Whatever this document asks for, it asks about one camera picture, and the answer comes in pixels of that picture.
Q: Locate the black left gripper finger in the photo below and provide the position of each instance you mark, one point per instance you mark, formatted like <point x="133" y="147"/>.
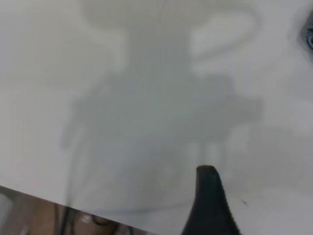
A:
<point x="210" y="208"/>

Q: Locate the blue denim shorts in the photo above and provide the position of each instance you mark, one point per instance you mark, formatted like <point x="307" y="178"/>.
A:
<point x="308" y="36"/>

